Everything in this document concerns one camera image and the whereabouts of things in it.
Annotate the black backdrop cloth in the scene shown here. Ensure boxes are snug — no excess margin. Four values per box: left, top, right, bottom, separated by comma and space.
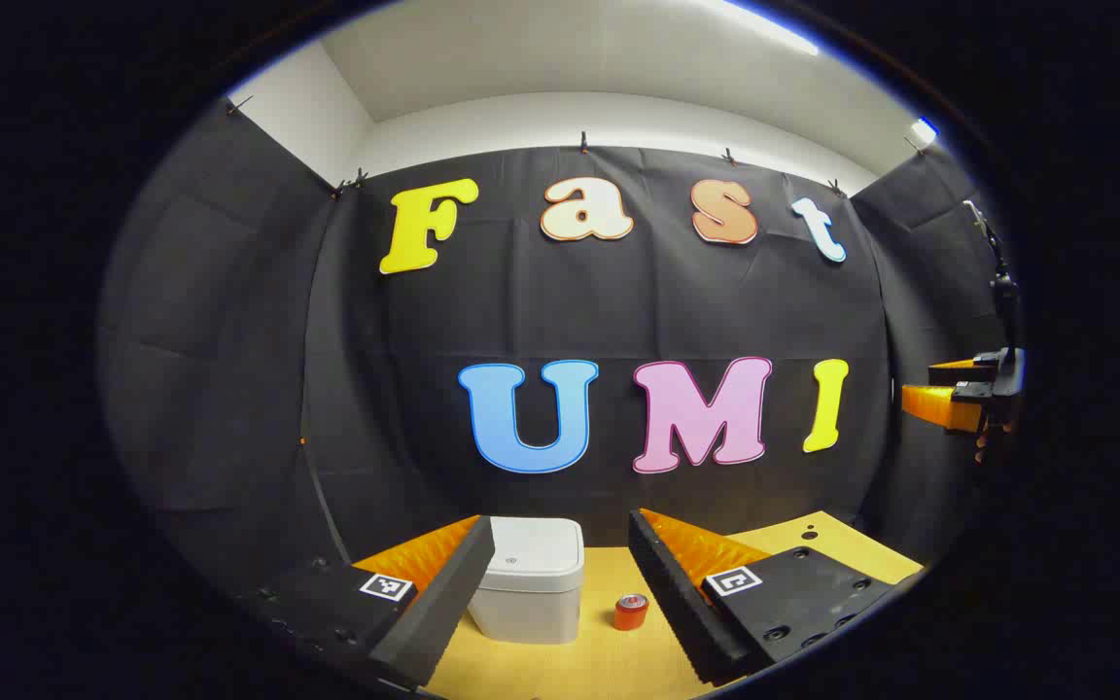
98, 97, 1018, 609

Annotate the white desktop garbage bin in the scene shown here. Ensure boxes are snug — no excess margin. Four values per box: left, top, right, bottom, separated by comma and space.
466, 516, 586, 646

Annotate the wooden desktop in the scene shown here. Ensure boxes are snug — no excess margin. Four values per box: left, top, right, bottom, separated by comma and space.
351, 510, 926, 700

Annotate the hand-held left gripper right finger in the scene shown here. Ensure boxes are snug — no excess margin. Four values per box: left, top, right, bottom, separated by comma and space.
628, 507, 925, 686

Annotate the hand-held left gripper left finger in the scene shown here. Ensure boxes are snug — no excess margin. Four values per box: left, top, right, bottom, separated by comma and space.
241, 515, 498, 691

